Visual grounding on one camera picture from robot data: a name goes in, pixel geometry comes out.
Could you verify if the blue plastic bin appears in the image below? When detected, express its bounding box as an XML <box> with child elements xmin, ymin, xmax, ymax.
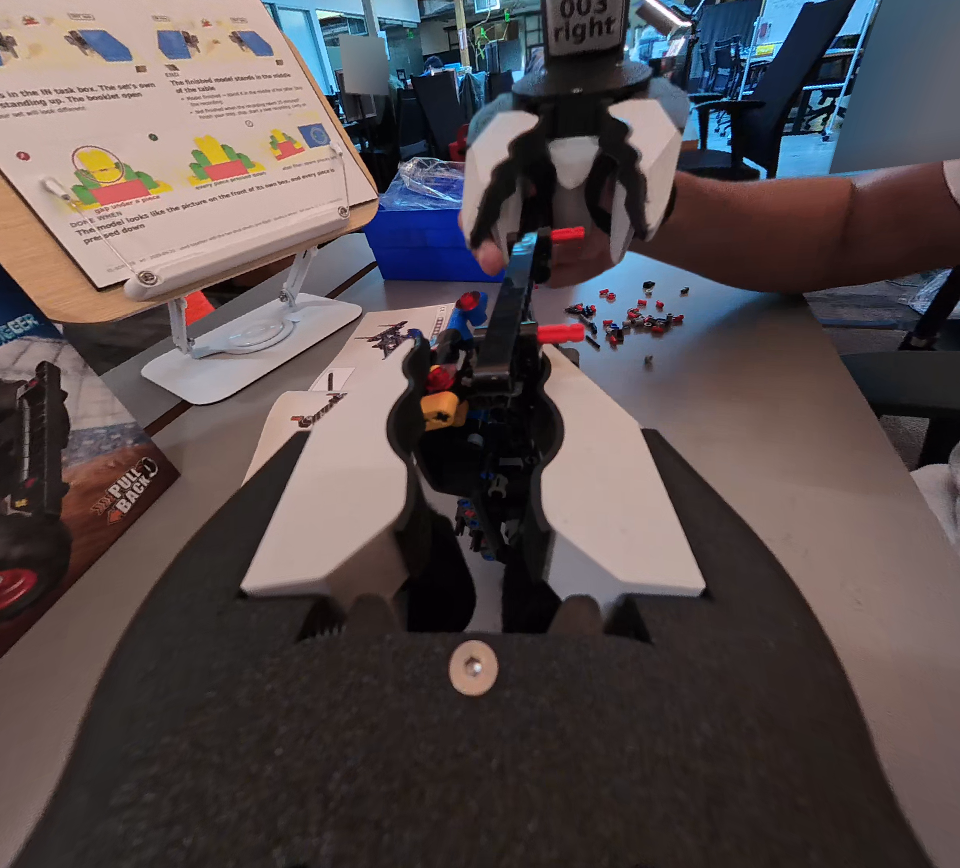
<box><xmin>363</xmin><ymin>196</ymin><xmax>502</xmax><ymax>283</ymax></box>

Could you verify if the person's right hand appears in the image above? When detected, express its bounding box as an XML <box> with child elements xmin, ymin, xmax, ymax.
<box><xmin>472</xmin><ymin>223</ymin><xmax>660</xmax><ymax>290</ymax></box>

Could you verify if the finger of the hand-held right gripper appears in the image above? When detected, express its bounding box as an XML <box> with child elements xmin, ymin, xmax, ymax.
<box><xmin>459</xmin><ymin>110</ymin><xmax>554</xmax><ymax>252</ymax></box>
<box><xmin>591</xmin><ymin>97</ymin><xmax>685</xmax><ymax>267</ymax></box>

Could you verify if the bright studio light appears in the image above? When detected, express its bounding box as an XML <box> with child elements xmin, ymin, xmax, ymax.
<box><xmin>641</xmin><ymin>0</ymin><xmax>697</xmax><ymax>31</ymax></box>

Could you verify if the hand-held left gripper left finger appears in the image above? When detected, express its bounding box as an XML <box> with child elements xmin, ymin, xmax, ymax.
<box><xmin>240</xmin><ymin>346</ymin><xmax>434</xmax><ymax>603</ymax></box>

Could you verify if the lego set box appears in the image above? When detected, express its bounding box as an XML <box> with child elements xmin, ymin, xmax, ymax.
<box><xmin>0</xmin><ymin>266</ymin><xmax>182</xmax><ymax>657</ymax></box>

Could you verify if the lego instruction booklet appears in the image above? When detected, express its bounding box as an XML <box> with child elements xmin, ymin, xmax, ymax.
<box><xmin>240</xmin><ymin>307</ymin><xmax>580</xmax><ymax>488</ymax></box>

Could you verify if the printed instruction sheet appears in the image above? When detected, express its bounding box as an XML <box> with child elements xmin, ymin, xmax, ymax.
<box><xmin>0</xmin><ymin>0</ymin><xmax>378</xmax><ymax>289</ymax></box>

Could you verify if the lego truck chassis model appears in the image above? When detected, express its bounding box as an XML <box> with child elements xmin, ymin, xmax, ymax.
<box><xmin>405</xmin><ymin>226</ymin><xmax>588</xmax><ymax>563</ymax></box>

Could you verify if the person's right forearm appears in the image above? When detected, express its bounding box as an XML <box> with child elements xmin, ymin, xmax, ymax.
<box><xmin>637</xmin><ymin>159</ymin><xmax>960</xmax><ymax>297</ymax></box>

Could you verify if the clear plastic bag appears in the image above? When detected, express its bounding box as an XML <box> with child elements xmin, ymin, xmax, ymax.
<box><xmin>388</xmin><ymin>156</ymin><xmax>471</xmax><ymax>211</ymax></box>

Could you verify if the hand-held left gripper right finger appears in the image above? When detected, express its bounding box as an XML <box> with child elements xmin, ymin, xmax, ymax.
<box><xmin>525</xmin><ymin>345</ymin><xmax>708</xmax><ymax>601</ymax></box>

